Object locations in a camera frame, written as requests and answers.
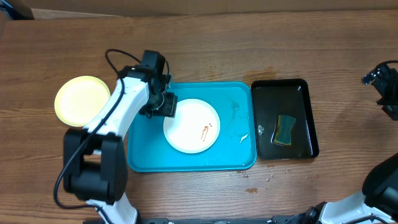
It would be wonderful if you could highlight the white plate with sauce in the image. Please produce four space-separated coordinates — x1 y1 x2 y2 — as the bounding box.
163 99 221 154

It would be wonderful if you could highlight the green rimmed plate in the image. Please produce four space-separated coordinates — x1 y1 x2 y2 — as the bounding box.
54 76 110 127

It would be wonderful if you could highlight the green yellow sponge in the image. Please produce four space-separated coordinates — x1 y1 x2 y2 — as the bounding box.
272 114 296 146

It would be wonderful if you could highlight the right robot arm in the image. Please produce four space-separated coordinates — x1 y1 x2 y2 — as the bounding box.
284 60 397 224

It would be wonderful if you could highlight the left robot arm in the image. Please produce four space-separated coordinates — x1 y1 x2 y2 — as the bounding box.
53 50 178 223

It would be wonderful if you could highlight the teal plastic tray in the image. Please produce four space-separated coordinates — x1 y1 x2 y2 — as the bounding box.
127 82 257 172

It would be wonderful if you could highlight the black water tray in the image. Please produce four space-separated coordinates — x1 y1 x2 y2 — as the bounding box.
251 78 320 160

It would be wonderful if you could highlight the dark object top-left corner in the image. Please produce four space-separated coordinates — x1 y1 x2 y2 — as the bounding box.
1 0 34 20

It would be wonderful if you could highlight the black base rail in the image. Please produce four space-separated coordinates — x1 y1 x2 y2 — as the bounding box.
83 213 304 224

